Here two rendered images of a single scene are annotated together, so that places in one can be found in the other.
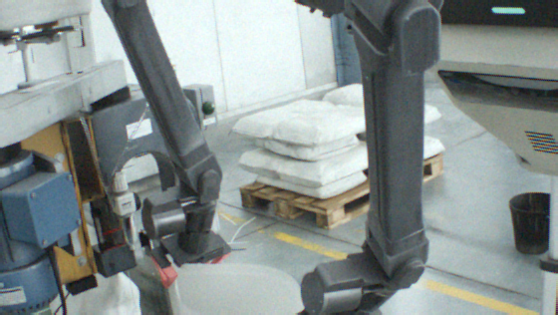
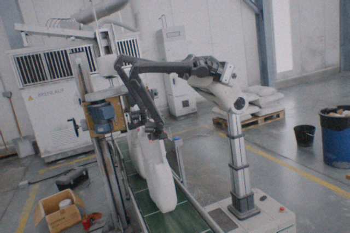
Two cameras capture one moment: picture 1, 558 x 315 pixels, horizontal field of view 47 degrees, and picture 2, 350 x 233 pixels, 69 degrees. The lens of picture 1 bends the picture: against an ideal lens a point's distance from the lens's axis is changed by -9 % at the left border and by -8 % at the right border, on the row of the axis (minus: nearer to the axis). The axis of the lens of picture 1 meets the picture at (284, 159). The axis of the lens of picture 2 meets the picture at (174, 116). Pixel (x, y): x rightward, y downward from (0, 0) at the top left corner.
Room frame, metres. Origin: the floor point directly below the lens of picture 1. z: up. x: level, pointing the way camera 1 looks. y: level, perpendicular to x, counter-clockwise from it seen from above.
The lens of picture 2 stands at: (-0.71, -0.82, 1.63)
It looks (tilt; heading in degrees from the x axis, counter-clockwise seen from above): 14 degrees down; 21
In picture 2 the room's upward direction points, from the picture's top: 10 degrees counter-clockwise
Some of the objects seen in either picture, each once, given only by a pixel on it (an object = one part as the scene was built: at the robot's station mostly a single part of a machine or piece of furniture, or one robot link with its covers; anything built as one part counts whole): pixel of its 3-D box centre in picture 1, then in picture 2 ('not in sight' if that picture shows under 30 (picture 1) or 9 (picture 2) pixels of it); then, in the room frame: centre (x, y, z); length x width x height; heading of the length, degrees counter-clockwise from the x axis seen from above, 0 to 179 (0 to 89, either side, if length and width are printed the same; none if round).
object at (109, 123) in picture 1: (120, 150); (138, 102); (1.43, 0.35, 1.21); 0.30 x 0.25 x 0.30; 39
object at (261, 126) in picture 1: (286, 118); not in sight; (4.45, -0.04, 0.56); 0.66 x 0.43 x 0.15; 126
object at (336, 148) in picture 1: (304, 140); not in sight; (4.28, -0.14, 0.44); 0.66 x 0.42 x 0.14; 33
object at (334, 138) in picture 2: not in sight; (342, 137); (2.59, -1.61, 0.32); 0.51 x 0.48 x 0.65; 129
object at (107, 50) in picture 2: not in sight; (105, 51); (3.27, 1.78, 1.82); 0.51 x 0.27 x 0.71; 39
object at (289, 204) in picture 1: (345, 179); (248, 117); (4.50, -0.40, 0.07); 1.20 x 0.82 x 0.14; 131
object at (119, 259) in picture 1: (113, 256); (132, 126); (1.26, 0.37, 1.04); 0.08 x 0.06 x 0.05; 129
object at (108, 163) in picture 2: not in sight; (100, 147); (1.13, 0.67, 0.88); 0.12 x 0.11 x 1.74; 129
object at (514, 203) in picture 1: (534, 224); (304, 136); (3.15, -1.28, 0.13); 0.30 x 0.30 x 0.26
